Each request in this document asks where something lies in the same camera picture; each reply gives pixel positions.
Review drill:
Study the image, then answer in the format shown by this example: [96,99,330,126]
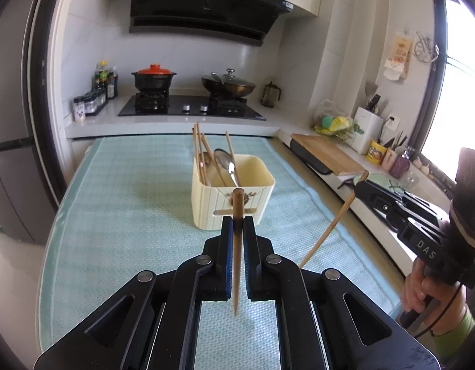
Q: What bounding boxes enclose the hanging yellow paper bag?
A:
[383,32,413,82]

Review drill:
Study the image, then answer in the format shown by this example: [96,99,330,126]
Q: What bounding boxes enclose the right hand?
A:
[401,258,467,336]

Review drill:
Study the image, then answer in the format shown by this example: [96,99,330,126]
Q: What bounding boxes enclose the steel spoon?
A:
[201,151,212,186]
[214,149,239,187]

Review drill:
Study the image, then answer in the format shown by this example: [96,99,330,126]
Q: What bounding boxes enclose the wooden chopstick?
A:
[197,152,211,186]
[192,125,204,184]
[196,123,208,185]
[232,188,245,317]
[201,133,227,186]
[299,191,356,268]
[225,131,236,161]

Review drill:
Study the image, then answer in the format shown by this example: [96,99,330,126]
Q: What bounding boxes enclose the dark sauce bottles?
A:
[94,60,118,99]

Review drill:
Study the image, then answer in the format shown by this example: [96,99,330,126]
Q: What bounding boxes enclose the wooden cutting board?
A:
[291,134,364,177]

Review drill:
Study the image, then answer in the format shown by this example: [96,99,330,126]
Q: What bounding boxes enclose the light green lidded pan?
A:
[339,173,408,201]

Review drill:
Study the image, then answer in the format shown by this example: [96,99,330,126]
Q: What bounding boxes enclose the white spice jar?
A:
[73,96,86,122]

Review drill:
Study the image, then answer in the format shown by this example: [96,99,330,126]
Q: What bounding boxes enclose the white knife block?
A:
[346,107,384,154]

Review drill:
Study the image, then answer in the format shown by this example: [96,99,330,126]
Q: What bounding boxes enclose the black wok with glass lid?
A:
[201,68,256,99]

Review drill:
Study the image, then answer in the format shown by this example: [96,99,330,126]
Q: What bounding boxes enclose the green yellow sponges in bag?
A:
[313,99,364,141]

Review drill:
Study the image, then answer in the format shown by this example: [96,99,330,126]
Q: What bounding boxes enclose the black range hood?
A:
[129,0,294,46]

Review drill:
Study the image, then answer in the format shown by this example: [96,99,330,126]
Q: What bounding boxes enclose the cream utensil holder box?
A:
[191,154,275,231]

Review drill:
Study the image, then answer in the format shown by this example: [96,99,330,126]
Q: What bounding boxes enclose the yellow cup container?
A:
[366,139,387,165]

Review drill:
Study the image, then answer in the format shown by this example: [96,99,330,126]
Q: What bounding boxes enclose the light green table mat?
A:
[38,135,403,369]

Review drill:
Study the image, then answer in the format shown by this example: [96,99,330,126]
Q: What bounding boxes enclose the wire hanging rack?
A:
[412,31,440,71]

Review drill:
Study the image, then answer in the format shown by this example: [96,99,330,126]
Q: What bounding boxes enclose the spice jar rack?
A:
[83,88,106,116]

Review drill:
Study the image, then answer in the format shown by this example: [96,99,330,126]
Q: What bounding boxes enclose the pink cup with utensils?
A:
[381,149,398,171]

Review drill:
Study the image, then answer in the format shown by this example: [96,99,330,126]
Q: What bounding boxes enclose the black gas stove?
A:
[119,93,266,121]

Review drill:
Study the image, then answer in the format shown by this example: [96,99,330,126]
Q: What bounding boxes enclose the black pot with red lid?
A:
[132,64,177,94]

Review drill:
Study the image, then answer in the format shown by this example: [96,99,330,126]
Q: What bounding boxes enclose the purple cup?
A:
[390,154,410,179]

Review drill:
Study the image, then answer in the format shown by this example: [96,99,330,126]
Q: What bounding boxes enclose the french press coffee maker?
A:
[260,81,282,108]

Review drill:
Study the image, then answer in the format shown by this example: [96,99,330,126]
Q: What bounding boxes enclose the black tray under board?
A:
[289,139,332,175]

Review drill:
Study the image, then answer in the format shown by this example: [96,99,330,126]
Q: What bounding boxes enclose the grey refrigerator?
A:
[0,0,55,245]

